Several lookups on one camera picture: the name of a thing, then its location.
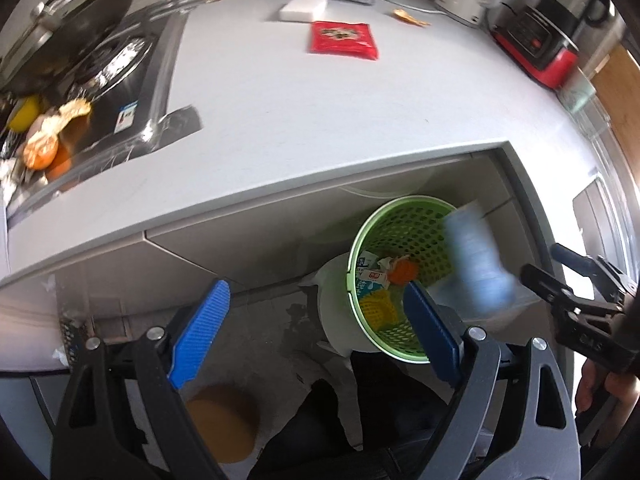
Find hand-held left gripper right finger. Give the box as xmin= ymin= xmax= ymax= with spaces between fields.
xmin=402 ymin=280 xmax=584 ymax=480

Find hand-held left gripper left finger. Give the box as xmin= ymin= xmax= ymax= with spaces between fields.
xmin=50 ymin=279 xmax=232 ymax=480

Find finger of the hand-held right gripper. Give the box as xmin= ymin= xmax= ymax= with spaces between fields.
xmin=551 ymin=242 xmax=632 ymax=307
xmin=520 ymin=263 xmax=577 ymax=312

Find yellow foam fruit net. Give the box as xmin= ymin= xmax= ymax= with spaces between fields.
xmin=359 ymin=291 xmax=401 ymax=331

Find orange foam fruit net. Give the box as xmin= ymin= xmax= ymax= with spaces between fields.
xmin=387 ymin=257 xmax=420 ymax=287

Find blue white wrapper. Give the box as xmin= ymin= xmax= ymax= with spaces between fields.
xmin=442 ymin=200 xmax=524 ymax=312

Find blue white milk carton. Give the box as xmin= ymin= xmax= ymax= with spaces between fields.
xmin=354 ymin=252 xmax=391 ymax=301

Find green plastic mesh basket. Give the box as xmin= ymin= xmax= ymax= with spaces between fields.
xmin=347 ymin=195 xmax=507 ymax=365

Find person's right hand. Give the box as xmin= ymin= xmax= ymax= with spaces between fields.
xmin=574 ymin=359 xmax=640 ymax=447

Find brown round stool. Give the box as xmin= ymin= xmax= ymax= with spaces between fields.
xmin=186 ymin=384 xmax=261 ymax=465

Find grey base cabinet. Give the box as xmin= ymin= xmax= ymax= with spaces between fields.
xmin=0 ymin=152 xmax=517 ymax=377

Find white plastic stool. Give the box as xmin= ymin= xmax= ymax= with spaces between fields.
xmin=299 ymin=252 xmax=362 ymax=362

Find person's dark trousers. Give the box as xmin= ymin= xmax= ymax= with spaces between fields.
xmin=247 ymin=350 xmax=452 ymax=480

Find wooden panel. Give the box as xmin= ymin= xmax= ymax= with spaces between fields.
xmin=592 ymin=42 xmax=640 ymax=187

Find green glass container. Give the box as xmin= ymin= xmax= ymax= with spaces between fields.
xmin=557 ymin=72 xmax=599 ymax=114

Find steel gas stove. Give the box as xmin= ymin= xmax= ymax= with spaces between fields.
xmin=0 ymin=12 xmax=204 ymax=212

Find red black blender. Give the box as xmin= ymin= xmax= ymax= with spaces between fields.
xmin=489 ymin=0 xmax=614 ymax=92

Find pale orange peel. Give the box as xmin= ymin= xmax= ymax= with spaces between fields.
xmin=25 ymin=99 xmax=95 ymax=146

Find yellow fruit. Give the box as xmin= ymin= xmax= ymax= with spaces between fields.
xmin=7 ymin=95 xmax=41 ymax=134

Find foil burner liner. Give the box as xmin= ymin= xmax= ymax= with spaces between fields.
xmin=75 ymin=35 xmax=159 ymax=92

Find small orange peel piece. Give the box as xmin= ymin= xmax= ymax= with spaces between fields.
xmin=391 ymin=8 xmax=432 ymax=29

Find red snack packet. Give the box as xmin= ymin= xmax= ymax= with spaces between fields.
xmin=307 ymin=21 xmax=380 ymax=62

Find black wok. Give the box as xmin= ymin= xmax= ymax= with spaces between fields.
xmin=0 ymin=0 xmax=147 ymax=97

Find white rectangular block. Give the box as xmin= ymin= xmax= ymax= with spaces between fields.
xmin=278 ymin=0 xmax=330 ymax=24

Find metal wok lid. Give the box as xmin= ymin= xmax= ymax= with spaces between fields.
xmin=0 ymin=0 xmax=142 ymax=77

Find white power cable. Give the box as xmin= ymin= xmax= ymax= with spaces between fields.
xmin=372 ymin=0 xmax=442 ymax=14

